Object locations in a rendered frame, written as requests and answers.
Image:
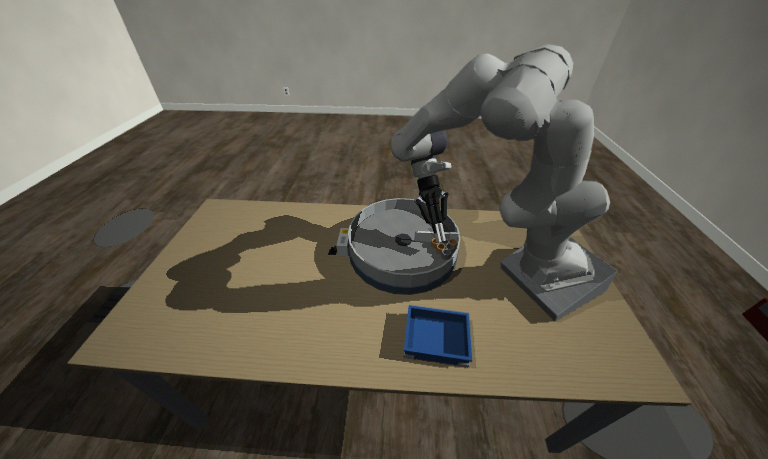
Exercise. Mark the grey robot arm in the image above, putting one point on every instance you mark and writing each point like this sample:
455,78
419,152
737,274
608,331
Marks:
553,196

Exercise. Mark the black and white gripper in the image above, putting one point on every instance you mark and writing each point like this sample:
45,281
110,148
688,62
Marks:
430,191

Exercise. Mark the blue shallow tray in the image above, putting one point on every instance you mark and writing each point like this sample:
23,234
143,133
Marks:
437,330

